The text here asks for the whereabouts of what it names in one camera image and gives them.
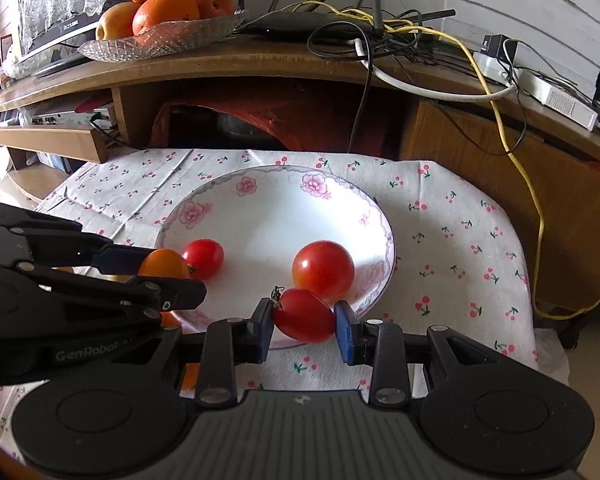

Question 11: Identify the silver set-top box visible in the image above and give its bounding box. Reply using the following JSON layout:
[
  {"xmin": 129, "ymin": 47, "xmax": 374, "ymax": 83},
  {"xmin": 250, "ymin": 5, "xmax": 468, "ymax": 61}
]
[{"xmin": 18, "ymin": 103, "xmax": 118, "ymax": 129}]

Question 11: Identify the yellow network cable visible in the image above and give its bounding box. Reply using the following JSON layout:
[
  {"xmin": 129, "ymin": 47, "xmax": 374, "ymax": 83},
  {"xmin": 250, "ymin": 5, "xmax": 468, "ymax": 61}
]
[{"xmin": 291, "ymin": 0, "xmax": 600, "ymax": 322}]

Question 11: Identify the large red tomato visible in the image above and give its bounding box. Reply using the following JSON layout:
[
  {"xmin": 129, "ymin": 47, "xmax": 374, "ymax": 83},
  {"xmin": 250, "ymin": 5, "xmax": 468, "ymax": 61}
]
[{"xmin": 291, "ymin": 240, "xmax": 355, "ymax": 304}]

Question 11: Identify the glass fruit dish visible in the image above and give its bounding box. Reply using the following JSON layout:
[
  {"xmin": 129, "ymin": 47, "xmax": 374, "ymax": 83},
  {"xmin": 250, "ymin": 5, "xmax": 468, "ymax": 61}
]
[{"xmin": 79, "ymin": 10, "xmax": 247, "ymax": 63}]

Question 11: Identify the white power strip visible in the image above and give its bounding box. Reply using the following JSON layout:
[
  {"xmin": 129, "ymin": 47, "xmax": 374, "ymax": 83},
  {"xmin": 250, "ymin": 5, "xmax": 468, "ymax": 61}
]
[{"xmin": 474, "ymin": 52, "xmax": 598, "ymax": 131}]

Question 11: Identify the yellow red apple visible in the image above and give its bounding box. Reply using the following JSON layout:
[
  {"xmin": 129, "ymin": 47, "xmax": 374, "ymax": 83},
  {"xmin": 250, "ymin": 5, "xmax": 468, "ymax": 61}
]
[{"xmin": 95, "ymin": 2, "xmax": 140, "ymax": 40}]

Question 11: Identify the cherry print tablecloth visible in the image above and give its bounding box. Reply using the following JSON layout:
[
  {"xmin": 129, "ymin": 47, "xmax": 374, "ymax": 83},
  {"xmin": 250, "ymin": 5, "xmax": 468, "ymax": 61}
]
[{"xmin": 0, "ymin": 147, "xmax": 571, "ymax": 456}]

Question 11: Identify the wooden tv stand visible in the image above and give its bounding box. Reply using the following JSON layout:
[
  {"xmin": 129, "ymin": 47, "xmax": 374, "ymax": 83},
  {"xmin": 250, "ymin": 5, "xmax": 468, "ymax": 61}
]
[{"xmin": 0, "ymin": 38, "xmax": 600, "ymax": 311}]

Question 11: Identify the thick white cable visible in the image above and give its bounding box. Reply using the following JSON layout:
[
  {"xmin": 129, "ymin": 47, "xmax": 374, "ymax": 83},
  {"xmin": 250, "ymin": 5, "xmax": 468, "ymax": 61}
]
[{"xmin": 353, "ymin": 37, "xmax": 519, "ymax": 104}]

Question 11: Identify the orange mandarin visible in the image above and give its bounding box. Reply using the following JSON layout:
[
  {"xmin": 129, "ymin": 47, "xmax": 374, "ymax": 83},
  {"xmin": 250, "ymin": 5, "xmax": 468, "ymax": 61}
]
[
  {"xmin": 160, "ymin": 312, "xmax": 181, "ymax": 327},
  {"xmin": 137, "ymin": 248, "xmax": 190, "ymax": 280}
]

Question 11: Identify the black power adapter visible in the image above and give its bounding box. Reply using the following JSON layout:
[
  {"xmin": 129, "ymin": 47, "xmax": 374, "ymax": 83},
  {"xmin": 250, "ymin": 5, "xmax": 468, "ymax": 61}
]
[{"xmin": 480, "ymin": 35, "xmax": 518, "ymax": 66}]

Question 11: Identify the front large orange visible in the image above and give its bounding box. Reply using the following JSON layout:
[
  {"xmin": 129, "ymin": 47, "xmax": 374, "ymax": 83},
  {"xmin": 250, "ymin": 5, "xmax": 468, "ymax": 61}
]
[{"xmin": 132, "ymin": 0, "xmax": 200, "ymax": 36}]

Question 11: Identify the oval red cherry tomato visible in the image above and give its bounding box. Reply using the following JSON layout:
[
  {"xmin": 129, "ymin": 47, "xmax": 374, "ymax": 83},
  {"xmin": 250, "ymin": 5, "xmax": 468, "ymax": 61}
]
[{"xmin": 182, "ymin": 238, "xmax": 224, "ymax": 281}]

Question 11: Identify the black wifi router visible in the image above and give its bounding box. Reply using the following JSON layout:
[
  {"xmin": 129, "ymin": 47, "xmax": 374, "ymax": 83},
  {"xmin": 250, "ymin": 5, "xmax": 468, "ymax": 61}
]
[{"xmin": 236, "ymin": 0, "xmax": 456, "ymax": 42}]

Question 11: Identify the small red cherry tomato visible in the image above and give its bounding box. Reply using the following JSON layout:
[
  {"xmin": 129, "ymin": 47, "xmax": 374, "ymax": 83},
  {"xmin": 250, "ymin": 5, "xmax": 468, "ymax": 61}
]
[{"xmin": 271, "ymin": 286, "xmax": 336, "ymax": 344}]

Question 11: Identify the white floral porcelain bowl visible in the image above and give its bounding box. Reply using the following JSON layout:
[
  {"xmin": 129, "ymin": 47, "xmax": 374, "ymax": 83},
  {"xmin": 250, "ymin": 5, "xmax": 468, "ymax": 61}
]
[{"xmin": 156, "ymin": 166, "xmax": 396, "ymax": 333}]

